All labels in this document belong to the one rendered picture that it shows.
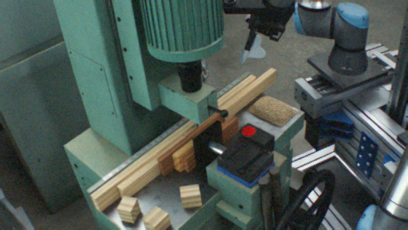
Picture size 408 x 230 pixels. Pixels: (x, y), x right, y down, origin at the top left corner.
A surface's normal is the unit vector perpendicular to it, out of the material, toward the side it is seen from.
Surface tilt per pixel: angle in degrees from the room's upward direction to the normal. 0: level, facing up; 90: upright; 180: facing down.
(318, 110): 90
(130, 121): 90
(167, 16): 90
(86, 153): 0
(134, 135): 90
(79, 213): 0
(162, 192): 0
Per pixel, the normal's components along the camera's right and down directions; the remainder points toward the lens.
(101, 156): -0.08, -0.78
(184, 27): 0.11, 0.62
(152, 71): 0.73, 0.37
